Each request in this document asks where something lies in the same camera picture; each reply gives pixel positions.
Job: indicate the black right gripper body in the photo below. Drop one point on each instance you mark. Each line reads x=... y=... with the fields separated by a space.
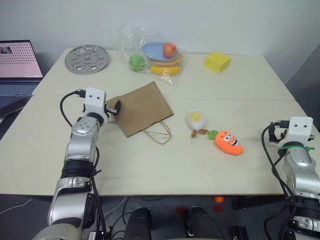
x=276 y=136

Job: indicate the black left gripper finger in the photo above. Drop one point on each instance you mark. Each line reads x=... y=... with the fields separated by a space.
x=116 y=113
x=118 y=104

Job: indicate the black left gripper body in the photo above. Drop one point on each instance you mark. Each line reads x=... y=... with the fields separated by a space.
x=110 y=110

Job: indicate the brown paper bag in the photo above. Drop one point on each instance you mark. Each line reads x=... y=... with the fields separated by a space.
x=142 y=110

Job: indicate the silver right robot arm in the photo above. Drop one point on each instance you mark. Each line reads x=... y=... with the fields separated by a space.
x=301 y=172

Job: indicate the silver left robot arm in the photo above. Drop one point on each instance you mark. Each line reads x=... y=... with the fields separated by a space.
x=80 y=150

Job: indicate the clear plastic bag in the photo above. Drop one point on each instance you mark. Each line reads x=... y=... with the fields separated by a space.
x=130 y=37

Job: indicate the green ball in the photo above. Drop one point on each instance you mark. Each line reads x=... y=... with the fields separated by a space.
x=136 y=62

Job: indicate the orange carrot plush toy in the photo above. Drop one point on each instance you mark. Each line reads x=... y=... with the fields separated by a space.
x=228 y=142

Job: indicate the perforated round metal plate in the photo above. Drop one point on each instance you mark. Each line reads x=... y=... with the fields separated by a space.
x=86 y=59

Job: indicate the yellow plate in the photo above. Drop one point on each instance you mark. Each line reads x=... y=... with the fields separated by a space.
x=165 y=70

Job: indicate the blue plate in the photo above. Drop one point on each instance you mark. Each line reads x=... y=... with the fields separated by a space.
x=153 y=51

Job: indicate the red apple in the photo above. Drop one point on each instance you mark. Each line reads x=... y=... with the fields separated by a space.
x=170 y=50

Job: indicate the egg plush toy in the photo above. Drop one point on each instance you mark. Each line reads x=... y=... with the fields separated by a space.
x=196 y=120

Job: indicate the small orange ball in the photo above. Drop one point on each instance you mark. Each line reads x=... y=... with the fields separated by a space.
x=219 y=199

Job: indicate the red square marker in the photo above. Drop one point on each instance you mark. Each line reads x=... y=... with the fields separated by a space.
x=218 y=208

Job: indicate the yellow sponge block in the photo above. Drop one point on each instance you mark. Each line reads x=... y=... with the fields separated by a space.
x=217 y=62

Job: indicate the open laptop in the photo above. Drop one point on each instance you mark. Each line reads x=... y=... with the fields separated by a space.
x=17 y=62

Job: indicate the dark rounded shape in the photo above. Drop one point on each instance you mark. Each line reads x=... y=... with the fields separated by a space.
x=137 y=225
x=203 y=225

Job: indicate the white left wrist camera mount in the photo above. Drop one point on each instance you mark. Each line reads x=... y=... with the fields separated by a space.
x=94 y=100

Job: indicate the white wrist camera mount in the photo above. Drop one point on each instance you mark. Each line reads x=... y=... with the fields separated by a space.
x=94 y=100
x=298 y=131

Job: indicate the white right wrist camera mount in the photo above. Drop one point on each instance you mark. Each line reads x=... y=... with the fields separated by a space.
x=298 y=131

